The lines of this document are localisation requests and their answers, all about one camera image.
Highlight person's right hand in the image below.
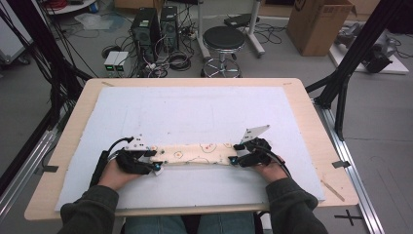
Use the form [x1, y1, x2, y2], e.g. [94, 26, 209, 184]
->
[252, 155, 288, 184]

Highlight cream patterned cloth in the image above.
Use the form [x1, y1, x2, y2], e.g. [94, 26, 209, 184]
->
[149, 141, 241, 166]

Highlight black metal stand with cables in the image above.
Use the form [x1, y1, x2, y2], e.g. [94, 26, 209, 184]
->
[0, 0, 94, 131]

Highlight clear plastic bag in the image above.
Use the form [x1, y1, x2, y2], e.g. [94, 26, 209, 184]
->
[73, 12, 115, 32]

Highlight thin wooden strip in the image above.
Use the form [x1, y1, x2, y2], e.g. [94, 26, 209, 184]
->
[319, 178, 346, 203]

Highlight white foam board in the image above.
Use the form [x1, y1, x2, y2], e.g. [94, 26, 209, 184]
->
[54, 86, 326, 212]

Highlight flat black device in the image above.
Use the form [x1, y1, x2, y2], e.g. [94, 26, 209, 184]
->
[223, 13, 261, 29]

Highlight brown cardboard box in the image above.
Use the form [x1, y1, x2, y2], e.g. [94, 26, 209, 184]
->
[285, 0, 357, 58]

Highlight slim black computer tower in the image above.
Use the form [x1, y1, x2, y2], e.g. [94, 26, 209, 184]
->
[160, 5, 180, 54]

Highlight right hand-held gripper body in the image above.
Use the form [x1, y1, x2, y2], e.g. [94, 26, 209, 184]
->
[238, 125, 275, 168]

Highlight large black computer tower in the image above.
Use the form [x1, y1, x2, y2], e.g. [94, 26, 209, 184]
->
[131, 7, 161, 63]

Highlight round white table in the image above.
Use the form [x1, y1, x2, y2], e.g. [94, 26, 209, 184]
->
[44, 0, 99, 16]

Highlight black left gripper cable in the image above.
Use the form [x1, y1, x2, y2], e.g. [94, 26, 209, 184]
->
[89, 136, 134, 188]

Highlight light wooden table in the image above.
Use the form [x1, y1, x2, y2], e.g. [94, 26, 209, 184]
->
[23, 77, 359, 221]

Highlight white cabinet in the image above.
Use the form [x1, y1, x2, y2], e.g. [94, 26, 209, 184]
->
[0, 5, 34, 65]

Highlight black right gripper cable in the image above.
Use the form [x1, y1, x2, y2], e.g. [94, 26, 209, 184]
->
[252, 144, 292, 179]

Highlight aluminium rail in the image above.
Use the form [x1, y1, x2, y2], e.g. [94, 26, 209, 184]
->
[0, 129, 58, 222]
[313, 97, 386, 234]

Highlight black round stool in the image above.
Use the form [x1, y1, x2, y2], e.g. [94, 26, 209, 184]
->
[201, 25, 247, 78]

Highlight white desk leg frame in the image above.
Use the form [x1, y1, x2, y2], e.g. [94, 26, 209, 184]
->
[195, 0, 266, 60]

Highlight person's legs in jeans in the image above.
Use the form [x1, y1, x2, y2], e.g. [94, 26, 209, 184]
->
[124, 213, 256, 234]

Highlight white power supply unit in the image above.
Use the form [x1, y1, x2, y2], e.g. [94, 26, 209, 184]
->
[103, 51, 121, 74]
[113, 51, 131, 74]

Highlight white platform with robot parts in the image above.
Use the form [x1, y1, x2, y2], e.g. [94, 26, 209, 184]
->
[328, 21, 410, 76]

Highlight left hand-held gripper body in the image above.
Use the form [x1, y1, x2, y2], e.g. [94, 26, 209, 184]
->
[115, 134, 155, 176]

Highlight person's left hand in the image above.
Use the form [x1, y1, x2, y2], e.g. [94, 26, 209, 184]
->
[96, 159, 144, 191]

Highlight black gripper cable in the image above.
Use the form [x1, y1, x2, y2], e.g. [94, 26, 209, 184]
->
[252, 144, 292, 179]
[89, 136, 134, 188]

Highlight coil of black cables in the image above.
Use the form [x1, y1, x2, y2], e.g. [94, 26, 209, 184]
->
[168, 50, 193, 72]

